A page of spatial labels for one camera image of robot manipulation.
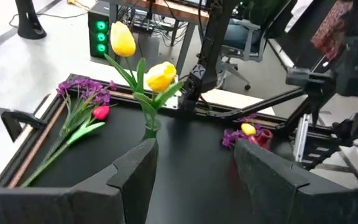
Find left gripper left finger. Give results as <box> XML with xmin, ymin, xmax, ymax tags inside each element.
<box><xmin>0</xmin><ymin>138</ymin><xmax>159</xmax><ymax>224</ymax></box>

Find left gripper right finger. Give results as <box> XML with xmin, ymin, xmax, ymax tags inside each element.
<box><xmin>234</xmin><ymin>139</ymin><xmax>358</xmax><ymax>224</ymax></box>

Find red ribbed glass vase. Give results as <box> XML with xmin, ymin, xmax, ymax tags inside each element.
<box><xmin>249</xmin><ymin>128</ymin><xmax>274</xmax><ymax>152</ymax></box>

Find yellow tulip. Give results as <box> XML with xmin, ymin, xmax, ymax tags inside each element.
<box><xmin>240</xmin><ymin>123</ymin><xmax>257</xmax><ymax>137</ymax></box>
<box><xmin>103</xmin><ymin>21</ymin><xmax>149</xmax><ymax>100</ymax></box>
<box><xmin>133</xmin><ymin>61</ymin><xmax>185</xmax><ymax>122</ymax></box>

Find red tulip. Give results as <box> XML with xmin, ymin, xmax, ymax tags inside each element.
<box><xmin>19</xmin><ymin>105</ymin><xmax>111</xmax><ymax>189</ymax></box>

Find green glass vase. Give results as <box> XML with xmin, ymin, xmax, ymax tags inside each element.
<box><xmin>143</xmin><ymin>115</ymin><xmax>162</xmax><ymax>141</ymax></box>

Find white perforated mounting plate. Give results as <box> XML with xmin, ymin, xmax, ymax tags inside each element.
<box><xmin>162</xmin><ymin>92</ymin><xmax>180</xmax><ymax>110</ymax></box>

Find black clamp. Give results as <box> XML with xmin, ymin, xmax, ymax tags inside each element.
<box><xmin>1</xmin><ymin>110</ymin><xmax>48</xmax><ymax>142</ymax></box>

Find computer tower green lights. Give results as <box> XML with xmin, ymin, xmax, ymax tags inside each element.
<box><xmin>87</xmin><ymin>8</ymin><xmax>111</xmax><ymax>60</ymax></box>

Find grey office chair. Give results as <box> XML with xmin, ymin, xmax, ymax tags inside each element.
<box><xmin>215</xmin><ymin>17</ymin><xmax>269</xmax><ymax>91</ymax></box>

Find person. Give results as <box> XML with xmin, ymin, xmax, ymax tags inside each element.
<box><xmin>310</xmin><ymin>0</ymin><xmax>356</xmax><ymax>60</ymax></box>

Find black floor stand base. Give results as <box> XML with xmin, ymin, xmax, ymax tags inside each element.
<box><xmin>14</xmin><ymin>0</ymin><xmax>48</xmax><ymax>40</ymax></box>

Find wooden top desk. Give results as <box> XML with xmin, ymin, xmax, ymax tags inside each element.
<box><xmin>109</xmin><ymin>0</ymin><xmax>211</xmax><ymax>75</ymax></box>

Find black slotted cable chain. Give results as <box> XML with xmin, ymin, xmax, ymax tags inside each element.
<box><xmin>301</xmin><ymin>138</ymin><xmax>343</xmax><ymax>170</ymax></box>

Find white metal bracket plate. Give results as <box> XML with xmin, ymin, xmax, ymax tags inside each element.
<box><xmin>293</xmin><ymin>113</ymin><xmax>310</xmax><ymax>163</ymax></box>

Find black diagonal frame bar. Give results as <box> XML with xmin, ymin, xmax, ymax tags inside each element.
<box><xmin>206</xmin><ymin>88</ymin><xmax>306</xmax><ymax>120</ymax></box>

